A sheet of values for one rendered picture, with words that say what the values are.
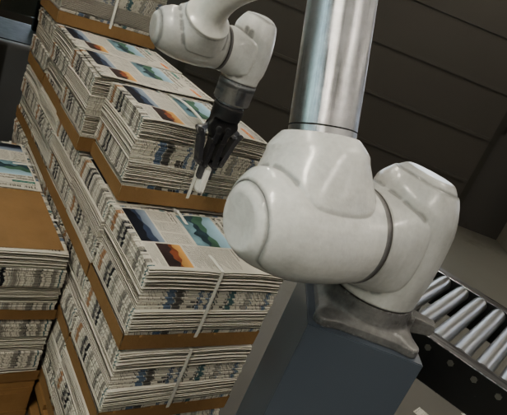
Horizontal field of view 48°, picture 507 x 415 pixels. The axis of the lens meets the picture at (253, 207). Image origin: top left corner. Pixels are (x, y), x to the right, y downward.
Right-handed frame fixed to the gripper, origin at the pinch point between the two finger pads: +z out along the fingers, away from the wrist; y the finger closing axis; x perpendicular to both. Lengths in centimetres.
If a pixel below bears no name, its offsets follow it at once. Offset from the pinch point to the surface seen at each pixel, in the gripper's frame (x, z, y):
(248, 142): -7.4, -9.4, -14.2
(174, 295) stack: 21.4, 20.2, 9.9
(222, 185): -6.6, 4.0, -11.0
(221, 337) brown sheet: 21.9, 32.6, -7.6
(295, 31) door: -330, -20, -247
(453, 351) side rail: 50, 16, -57
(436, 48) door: -259, -53, -353
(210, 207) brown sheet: -6.7, 10.9, -9.8
